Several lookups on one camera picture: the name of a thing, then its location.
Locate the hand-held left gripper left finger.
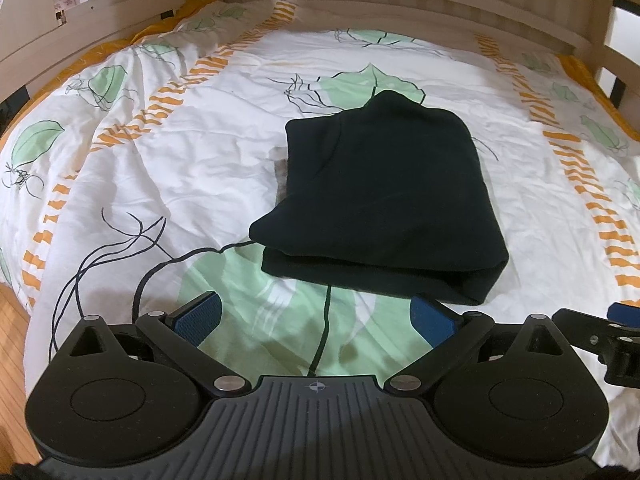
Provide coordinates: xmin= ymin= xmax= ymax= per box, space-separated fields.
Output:
xmin=67 ymin=291 xmax=249 ymax=396

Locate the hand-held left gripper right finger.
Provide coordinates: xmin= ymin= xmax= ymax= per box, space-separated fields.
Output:
xmin=384 ymin=294 xmax=576 ymax=394

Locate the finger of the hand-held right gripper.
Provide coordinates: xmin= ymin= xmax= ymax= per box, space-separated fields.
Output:
xmin=607 ymin=302 xmax=640 ymax=322
xmin=552 ymin=308 xmax=640 ymax=387

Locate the black hooded zip jacket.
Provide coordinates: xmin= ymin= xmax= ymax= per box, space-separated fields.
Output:
xmin=248 ymin=89 xmax=510 ymax=307

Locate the white leaf-print duvet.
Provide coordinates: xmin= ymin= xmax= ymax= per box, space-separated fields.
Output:
xmin=0 ymin=0 xmax=640 ymax=466

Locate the light wooden bed frame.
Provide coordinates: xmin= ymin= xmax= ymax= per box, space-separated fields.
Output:
xmin=0 ymin=0 xmax=640 ymax=113

